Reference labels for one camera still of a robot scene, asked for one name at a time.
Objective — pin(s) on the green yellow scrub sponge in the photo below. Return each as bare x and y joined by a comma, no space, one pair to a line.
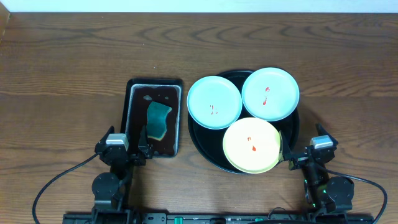
157,120

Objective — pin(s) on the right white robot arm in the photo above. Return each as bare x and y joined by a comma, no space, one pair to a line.
327,194

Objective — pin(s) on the light blue plate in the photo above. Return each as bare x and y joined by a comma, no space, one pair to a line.
270,93
214,102

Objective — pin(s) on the black round serving tray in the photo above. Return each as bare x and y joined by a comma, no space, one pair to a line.
209,142

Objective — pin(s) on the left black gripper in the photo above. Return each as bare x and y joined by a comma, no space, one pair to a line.
125,155

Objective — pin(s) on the black rectangular soapy water tray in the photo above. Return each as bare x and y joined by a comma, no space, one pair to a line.
140,92

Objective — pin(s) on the yellow plate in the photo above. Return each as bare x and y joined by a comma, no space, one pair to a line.
252,145

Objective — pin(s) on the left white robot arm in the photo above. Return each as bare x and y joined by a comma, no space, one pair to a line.
110,188

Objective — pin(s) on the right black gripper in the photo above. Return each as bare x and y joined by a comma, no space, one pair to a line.
298,162

